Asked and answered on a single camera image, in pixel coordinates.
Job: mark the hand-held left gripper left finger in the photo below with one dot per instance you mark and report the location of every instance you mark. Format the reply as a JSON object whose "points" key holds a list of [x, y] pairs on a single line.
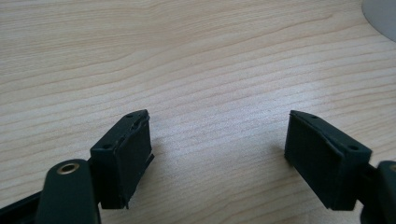
{"points": [[124, 161]]}

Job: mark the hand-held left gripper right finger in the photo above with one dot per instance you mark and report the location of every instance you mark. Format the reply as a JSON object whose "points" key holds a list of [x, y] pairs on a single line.
{"points": [[323, 161]]}

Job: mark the grey round object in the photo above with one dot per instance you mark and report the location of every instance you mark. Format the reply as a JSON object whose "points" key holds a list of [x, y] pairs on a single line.
{"points": [[381, 15]]}

